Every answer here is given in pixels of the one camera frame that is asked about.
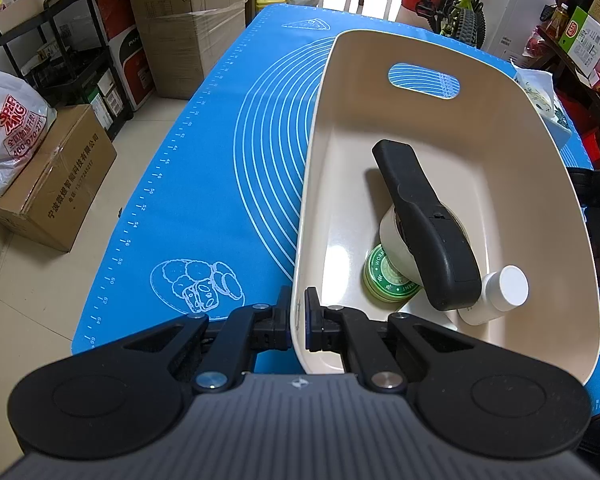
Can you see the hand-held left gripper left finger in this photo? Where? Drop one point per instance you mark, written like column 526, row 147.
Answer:
column 282, row 320

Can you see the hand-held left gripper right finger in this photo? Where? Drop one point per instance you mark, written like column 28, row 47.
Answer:
column 312, row 320

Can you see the green round tin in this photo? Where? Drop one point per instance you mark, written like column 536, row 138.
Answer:
column 380, row 280

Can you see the beige plastic storage bin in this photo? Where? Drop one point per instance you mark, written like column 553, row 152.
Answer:
column 505, row 160

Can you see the white pill bottle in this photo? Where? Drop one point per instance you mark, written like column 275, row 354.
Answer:
column 505, row 287

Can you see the black handheld device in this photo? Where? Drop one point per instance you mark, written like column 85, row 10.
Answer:
column 430, row 230

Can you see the blue silicone baking mat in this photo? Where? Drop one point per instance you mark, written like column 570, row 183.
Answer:
column 205, row 185

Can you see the green white carton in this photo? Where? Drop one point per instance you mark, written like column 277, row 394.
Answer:
column 585, row 35

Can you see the large white carton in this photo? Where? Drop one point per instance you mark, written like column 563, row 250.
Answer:
column 525, row 0

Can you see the bicycle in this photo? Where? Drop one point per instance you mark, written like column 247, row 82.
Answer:
column 467, row 15

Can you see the brown printed cardboard box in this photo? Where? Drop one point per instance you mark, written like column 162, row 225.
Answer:
column 65, row 175

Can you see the red black appliance box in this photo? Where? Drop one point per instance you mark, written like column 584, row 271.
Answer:
column 130, row 60

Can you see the large wrapped cardboard box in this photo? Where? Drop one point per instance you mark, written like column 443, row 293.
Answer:
column 190, row 25

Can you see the black metal rack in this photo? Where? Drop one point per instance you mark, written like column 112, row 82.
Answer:
column 75, row 70

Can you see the white red plastic bag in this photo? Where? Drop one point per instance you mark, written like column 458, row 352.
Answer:
column 10, row 130

